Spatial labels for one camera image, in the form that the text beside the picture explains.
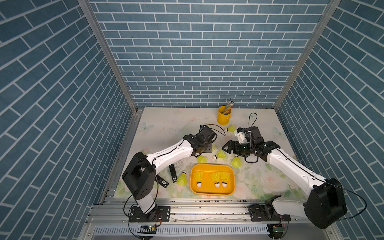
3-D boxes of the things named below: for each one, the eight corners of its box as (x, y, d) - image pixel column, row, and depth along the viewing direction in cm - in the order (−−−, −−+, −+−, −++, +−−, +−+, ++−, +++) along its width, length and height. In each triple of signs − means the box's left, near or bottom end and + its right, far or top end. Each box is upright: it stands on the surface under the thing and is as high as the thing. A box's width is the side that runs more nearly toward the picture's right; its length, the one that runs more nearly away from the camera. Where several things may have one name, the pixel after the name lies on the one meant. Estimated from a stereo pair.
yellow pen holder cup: (217, 125, 112) (219, 115, 104) (216, 115, 118) (218, 105, 110) (229, 125, 112) (231, 115, 104) (227, 115, 119) (230, 105, 110)
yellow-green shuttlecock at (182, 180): (176, 185, 84) (176, 184, 82) (178, 174, 89) (177, 172, 87) (186, 185, 85) (186, 184, 82) (187, 174, 89) (187, 172, 87)
